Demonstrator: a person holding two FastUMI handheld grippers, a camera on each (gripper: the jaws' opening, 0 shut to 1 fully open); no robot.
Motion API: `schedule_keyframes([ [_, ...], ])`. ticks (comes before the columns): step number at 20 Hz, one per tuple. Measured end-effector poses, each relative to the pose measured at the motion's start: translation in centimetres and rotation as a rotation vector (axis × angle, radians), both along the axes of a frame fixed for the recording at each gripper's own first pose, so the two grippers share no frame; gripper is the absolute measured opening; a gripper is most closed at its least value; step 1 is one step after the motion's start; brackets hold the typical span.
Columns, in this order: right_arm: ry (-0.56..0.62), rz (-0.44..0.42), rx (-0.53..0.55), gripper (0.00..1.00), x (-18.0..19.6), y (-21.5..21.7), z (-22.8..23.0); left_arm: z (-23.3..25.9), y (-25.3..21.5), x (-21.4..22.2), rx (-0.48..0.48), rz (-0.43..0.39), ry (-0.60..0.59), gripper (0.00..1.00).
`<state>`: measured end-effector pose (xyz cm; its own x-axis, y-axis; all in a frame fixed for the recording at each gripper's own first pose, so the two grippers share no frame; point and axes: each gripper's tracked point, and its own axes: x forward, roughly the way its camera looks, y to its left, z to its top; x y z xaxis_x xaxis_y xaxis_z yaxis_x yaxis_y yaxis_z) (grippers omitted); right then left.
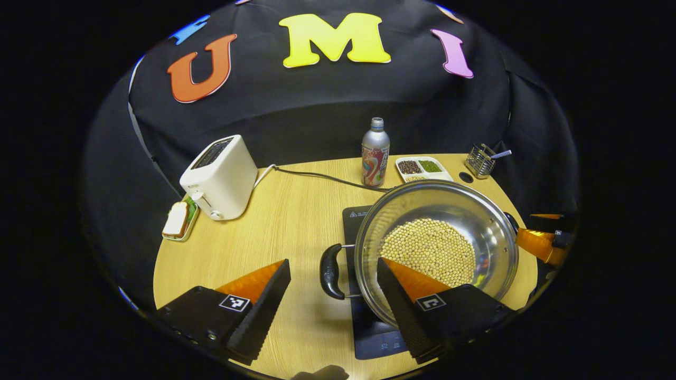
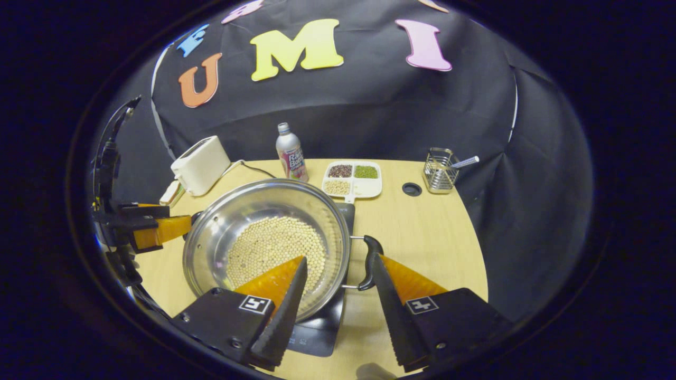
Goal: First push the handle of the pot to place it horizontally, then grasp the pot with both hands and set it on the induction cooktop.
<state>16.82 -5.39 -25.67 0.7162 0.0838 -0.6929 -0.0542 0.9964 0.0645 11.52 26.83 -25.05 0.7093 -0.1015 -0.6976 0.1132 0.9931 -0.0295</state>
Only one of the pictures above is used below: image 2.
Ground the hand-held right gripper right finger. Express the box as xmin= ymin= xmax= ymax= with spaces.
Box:
xmin=371 ymin=253 xmax=513 ymax=373

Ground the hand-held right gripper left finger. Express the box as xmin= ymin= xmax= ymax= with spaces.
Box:
xmin=172 ymin=255 xmax=308 ymax=370

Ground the black induction cooktop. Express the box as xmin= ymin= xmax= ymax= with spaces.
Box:
xmin=288 ymin=202 xmax=356 ymax=357

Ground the stainless steel pot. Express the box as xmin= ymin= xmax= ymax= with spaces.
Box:
xmin=182 ymin=178 xmax=384 ymax=322

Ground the small green plate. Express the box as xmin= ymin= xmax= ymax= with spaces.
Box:
xmin=158 ymin=179 xmax=186 ymax=207

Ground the pile of yellow soybeans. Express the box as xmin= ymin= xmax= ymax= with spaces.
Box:
xmin=226 ymin=215 xmax=328 ymax=296

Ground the white toaster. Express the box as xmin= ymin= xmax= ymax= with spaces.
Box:
xmin=170 ymin=135 xmax=232 ymax=197

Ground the white divided tray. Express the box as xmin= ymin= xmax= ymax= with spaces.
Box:
xmin=321 ymin=160 xmax=383 ymax=204

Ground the silver drink bottle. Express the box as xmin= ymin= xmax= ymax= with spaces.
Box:
xmin=275 ymin=122 xmax=309 ymax=183

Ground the black backdrop cloth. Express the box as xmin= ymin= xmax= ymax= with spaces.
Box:
xmin=90 ymin=0 xmax=595 ymax=317

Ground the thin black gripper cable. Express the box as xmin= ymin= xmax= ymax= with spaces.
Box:
xmin=92 ymin=95 xmax=142 ymax=159

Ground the black power cable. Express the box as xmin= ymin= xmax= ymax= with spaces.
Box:
xmin=240 ymin=163 xmax=278 ymax=180

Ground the wire mesh utensil holder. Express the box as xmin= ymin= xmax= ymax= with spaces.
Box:
xmin=422 ymin=147 xmax=460 ymax=195

